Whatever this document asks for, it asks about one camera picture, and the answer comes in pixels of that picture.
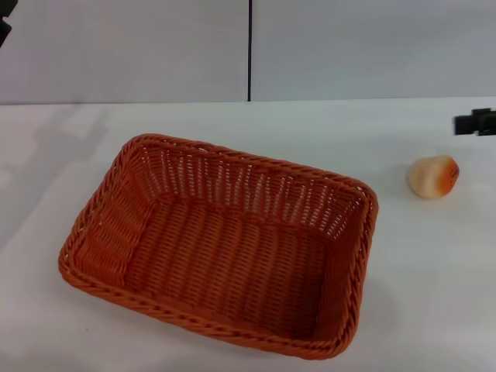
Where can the dark vertical wall joint strip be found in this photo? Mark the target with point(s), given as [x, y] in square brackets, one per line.
[249, 50]

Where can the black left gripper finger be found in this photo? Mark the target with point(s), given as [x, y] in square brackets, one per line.
[4, 32]
[4, 7]

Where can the orange woven plastic basket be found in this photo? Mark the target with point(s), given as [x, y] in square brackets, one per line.
[232, 255]

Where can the peach-coloured toy fruit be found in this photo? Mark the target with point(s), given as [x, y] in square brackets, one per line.
[432, 176]

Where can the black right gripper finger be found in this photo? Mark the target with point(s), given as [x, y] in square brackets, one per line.
[474, 122]

